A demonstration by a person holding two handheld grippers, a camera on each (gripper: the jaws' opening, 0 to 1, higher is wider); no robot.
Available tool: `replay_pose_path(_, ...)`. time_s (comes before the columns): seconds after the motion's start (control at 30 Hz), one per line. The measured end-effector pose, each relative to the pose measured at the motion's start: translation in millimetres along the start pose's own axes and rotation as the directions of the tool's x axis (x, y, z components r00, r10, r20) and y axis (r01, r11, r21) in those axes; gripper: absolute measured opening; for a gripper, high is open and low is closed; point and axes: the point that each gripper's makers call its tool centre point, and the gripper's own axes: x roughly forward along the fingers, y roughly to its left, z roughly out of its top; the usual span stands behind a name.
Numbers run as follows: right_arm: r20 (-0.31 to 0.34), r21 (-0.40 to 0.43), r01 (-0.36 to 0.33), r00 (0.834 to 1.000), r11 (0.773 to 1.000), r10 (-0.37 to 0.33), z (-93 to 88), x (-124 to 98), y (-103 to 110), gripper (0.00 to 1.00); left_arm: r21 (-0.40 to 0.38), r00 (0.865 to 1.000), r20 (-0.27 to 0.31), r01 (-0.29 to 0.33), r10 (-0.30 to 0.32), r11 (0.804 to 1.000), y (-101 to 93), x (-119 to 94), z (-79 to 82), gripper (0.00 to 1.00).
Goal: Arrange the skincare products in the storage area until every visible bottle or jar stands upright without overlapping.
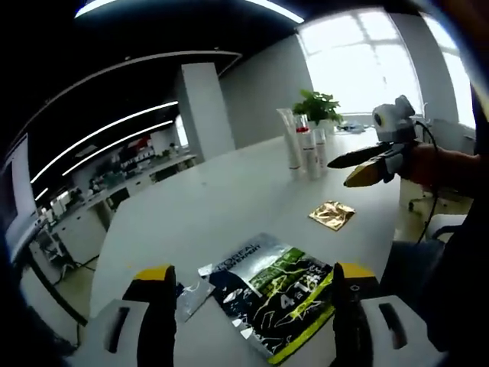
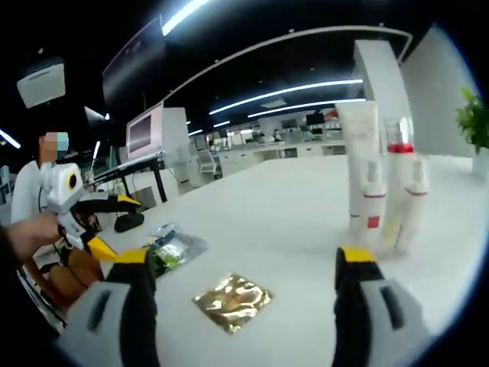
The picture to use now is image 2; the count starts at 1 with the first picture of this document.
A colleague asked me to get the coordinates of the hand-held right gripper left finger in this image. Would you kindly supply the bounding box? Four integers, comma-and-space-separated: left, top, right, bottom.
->
57, 247, 180, 367

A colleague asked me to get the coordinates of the black standing desk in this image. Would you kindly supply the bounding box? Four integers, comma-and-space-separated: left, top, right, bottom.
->
93, 151, 169, 203

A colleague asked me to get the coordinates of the white framed monitor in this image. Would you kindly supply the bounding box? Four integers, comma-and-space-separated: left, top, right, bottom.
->
125, 102, 165, 158

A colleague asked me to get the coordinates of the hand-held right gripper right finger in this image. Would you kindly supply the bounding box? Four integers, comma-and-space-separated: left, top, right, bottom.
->
334, 246, 431, 367

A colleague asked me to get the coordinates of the row of white office desks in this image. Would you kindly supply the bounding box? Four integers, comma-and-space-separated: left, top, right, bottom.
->
198, 133, 348, 180

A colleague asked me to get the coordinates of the gold foil skincare sachet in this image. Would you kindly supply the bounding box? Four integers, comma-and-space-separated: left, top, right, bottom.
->
191, 271, 274, 334

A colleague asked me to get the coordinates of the white skincare tube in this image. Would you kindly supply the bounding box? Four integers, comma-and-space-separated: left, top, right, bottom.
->
335, 101, 383, 234

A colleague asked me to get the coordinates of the potted green plant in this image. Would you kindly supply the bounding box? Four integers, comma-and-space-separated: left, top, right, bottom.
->
455, 86, 489, 184

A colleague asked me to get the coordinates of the dark green skincare packet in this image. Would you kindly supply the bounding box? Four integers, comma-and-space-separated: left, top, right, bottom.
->
144, 229, 210, 280

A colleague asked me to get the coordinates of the white mesh office chair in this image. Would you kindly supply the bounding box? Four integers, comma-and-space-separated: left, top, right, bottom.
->
196, 148, 223, 180

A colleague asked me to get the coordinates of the person's left hand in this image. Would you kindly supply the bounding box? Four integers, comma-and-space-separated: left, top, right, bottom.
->
36, 213, 70, 252

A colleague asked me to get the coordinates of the small skincare bottle red square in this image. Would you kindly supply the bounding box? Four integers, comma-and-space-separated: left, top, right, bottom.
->
357, 158, 387, 245

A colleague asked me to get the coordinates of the white square pillar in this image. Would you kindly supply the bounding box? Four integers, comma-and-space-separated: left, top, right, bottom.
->
353, 40, 413, 154

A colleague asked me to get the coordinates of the black hanging screen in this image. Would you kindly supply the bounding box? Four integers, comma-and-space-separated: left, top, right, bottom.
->
102, 15, 168, 115

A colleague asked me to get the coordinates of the small plain skincare bottle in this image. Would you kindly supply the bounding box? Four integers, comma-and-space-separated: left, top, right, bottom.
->
395, 158, 429, 252

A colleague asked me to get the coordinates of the white tall cabinet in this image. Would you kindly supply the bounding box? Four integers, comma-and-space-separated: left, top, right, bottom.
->
162, 106, 192, 188

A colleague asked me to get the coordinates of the white ceiling air conditioner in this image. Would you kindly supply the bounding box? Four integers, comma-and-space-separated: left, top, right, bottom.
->
15, 57, 66, 109

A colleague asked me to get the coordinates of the long white ceiling light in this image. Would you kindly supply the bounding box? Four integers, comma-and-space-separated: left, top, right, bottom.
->
0, 128, 21, 149
209, 79, 364, 115
247, 98, 367, 119
160, 0, 211, 37

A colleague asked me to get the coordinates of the tall red-collared skincare bottle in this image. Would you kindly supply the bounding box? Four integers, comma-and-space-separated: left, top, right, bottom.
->
384, 116, 418, 245

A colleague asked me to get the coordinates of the black rounded object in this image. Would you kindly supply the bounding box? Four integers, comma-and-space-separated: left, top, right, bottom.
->
113, 213, 145, 233

